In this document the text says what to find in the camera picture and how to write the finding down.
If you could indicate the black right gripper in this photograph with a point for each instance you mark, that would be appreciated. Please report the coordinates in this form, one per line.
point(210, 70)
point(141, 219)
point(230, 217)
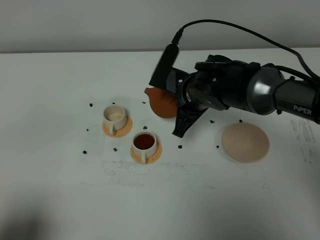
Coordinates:
point(203, 89)

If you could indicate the brown clay teapot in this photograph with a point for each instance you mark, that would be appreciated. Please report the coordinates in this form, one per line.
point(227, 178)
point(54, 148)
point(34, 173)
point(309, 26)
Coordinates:
point(162, 103)

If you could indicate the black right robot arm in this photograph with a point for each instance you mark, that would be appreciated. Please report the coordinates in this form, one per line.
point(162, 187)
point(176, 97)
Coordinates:
point(264, 89)

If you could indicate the beige teapot saucer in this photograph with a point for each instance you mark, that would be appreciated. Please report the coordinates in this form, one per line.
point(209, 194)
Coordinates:
point(245, 142)

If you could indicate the white teacup near centre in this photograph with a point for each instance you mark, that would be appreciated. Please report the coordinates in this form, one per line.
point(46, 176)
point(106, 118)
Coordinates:
point(144, 146)

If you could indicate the white teacup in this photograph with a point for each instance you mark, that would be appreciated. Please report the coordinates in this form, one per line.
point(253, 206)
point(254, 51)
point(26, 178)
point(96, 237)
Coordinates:
point(144, 146)
point(114, 118)

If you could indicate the orange saucer near centre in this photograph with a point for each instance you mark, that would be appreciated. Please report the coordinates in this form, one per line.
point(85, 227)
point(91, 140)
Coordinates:
point(149, 160)

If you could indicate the orange saucer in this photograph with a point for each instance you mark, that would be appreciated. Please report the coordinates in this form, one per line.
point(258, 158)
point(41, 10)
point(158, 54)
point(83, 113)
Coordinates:
point(149, 160)
point(121, 132)

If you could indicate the orange saucer far left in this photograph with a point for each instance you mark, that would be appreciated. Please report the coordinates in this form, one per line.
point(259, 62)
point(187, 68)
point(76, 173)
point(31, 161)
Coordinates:
point(121, 132)

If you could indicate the white teacup far left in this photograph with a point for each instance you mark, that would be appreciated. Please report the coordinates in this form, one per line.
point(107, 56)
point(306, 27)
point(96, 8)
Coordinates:
point(114, 118)

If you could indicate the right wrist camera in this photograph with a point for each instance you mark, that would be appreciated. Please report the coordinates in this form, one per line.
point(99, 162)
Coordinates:
point(165, 77)

